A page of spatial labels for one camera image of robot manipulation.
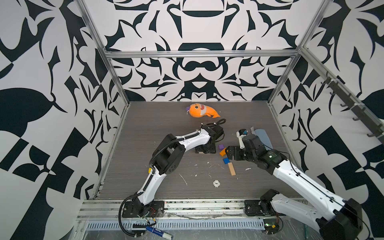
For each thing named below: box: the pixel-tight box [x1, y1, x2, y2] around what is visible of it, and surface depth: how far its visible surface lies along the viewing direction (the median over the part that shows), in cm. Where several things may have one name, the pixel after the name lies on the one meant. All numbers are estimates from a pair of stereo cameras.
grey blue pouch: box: [254, 128, 274, 149], surface depth 101 cm
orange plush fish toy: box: [186, 103, 221, 118], surface depth 108 cm
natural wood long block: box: [227, 162, 237, 176], surface depth 89 cm
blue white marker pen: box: [146, 226, 174, 240], surface depth 69 cm
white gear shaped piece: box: [213, 179, 221, 188], surface depth 84 cm
